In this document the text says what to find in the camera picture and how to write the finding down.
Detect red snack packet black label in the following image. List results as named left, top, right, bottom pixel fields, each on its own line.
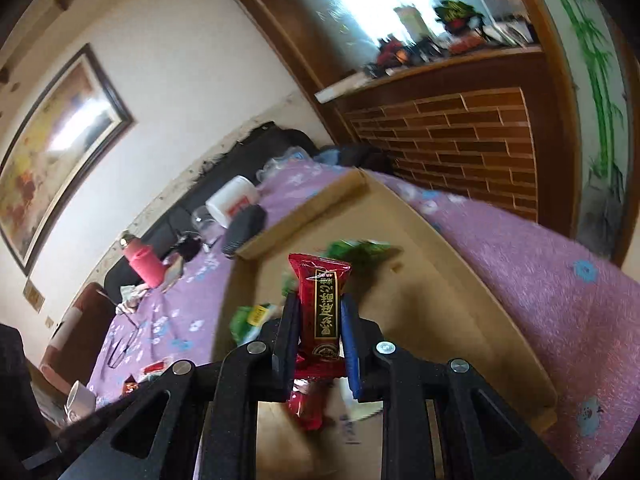
left=287, top=253, right=353, bottom=380

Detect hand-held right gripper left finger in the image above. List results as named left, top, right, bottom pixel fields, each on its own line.
left=57, top=292, right=302, bottom=480

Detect green bamboo wall mural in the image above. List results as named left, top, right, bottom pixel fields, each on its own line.
left=542, top=0, right=631, bottom=261

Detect black eyeglasses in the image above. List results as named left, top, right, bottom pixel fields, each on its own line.
left=107, top=325, right=143, bottom=368

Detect cardboard box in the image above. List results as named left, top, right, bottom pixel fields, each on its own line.
left=212, top=167, right=558, bottom=480

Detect small patterned pouch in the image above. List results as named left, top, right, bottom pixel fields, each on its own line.
left=162, top=255, right=185, bottom=286

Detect dark bundle of clothing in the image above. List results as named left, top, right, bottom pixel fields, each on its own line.
left=320, top=144, right=396, bottom=176

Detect white flat box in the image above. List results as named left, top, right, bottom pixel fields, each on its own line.
left=314, top=71, right=373, bottom=103

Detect black sofa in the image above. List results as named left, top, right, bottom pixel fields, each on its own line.
left=102, top=121, right=321, bottom=301

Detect white cup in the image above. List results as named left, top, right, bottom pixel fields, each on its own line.
left=65, top=380, right=97, bottom=423

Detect framed horse painting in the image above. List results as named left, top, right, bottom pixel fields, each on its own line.
left=0, top=43, right=135, bottom=276

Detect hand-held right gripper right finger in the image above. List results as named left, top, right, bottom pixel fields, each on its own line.
left=340, top=294, right=576, bottom=480

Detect brown armchair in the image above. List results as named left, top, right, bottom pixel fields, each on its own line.
left=39, top=282, right=116, bottom=396

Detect yellow wall plaque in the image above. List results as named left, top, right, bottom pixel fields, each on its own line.
left=22, top=280, right=46, bottom=313

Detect pink thermos bottle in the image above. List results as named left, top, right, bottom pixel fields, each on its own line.
left=120, top=232, right=166, bottom=289

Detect pile of dark clutter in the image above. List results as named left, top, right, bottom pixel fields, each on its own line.
left=362, top=0, right=538, bottom=78

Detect white plastic jar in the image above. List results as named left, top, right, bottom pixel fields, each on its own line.
left=205, top=175, right=261, bottom=228

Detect pile of assorted snack packets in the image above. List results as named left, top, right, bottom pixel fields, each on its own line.
left=122, top=360, right=171, bottom=396

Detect green yellow snack packet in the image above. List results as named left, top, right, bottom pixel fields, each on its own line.
left=229, top=302, right=281, bottom=346

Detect black glasses case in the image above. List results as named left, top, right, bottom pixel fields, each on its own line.
left=221, top=204, right=267, bottom=256

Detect crumpled light cloth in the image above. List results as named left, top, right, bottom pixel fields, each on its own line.
left=116, top=284, right=151, bottom=315

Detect clear glass jar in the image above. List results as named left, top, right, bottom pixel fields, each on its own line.
left=191, top=205, right=223, bottom=241

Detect window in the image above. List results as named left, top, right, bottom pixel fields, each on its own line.
left=265, top=0, right=531, bottom=76

